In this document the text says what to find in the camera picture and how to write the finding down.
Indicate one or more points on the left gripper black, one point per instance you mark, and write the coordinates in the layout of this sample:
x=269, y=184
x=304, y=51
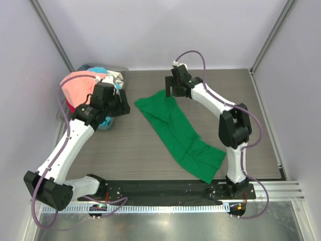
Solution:
x=123, y=107

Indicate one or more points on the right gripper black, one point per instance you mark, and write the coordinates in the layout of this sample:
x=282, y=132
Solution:
x=170, y=82

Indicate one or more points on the green t shirt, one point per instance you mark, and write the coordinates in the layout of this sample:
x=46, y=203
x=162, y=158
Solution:
x=179, y=137

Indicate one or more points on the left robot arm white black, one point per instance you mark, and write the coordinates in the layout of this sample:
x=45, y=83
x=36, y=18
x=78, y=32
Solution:
x=48, y=184

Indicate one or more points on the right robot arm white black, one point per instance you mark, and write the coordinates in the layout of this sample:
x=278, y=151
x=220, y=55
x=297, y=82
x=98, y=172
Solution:
x=234, y=125

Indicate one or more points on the white t shirt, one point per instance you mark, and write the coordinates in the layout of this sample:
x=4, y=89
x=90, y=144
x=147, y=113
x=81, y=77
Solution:
x=117, y=79

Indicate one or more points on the pink t shirt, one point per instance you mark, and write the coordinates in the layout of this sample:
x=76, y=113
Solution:
x=82, y=84

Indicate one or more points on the red t shirt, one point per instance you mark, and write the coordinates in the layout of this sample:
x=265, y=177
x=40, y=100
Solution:
x=71, y=108

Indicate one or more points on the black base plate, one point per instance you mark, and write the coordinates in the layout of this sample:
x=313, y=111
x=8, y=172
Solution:
x=139, y=191

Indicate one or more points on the left aluminium corner post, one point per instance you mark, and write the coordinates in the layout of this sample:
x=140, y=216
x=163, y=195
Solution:
x=50, y=31

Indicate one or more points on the aluminium corner post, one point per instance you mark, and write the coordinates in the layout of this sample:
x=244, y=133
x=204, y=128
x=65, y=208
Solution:
x=273, y=33
x=50, y=31

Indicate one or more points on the white slotted cable duct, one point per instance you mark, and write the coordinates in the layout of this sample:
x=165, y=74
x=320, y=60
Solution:
x=92, y=208

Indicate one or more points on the right aluminium corner post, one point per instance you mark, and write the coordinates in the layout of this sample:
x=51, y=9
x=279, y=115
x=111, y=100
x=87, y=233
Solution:
x=273, y=33

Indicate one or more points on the aluminium frame rail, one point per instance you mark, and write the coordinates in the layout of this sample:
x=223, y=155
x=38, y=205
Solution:
x=278, y=191

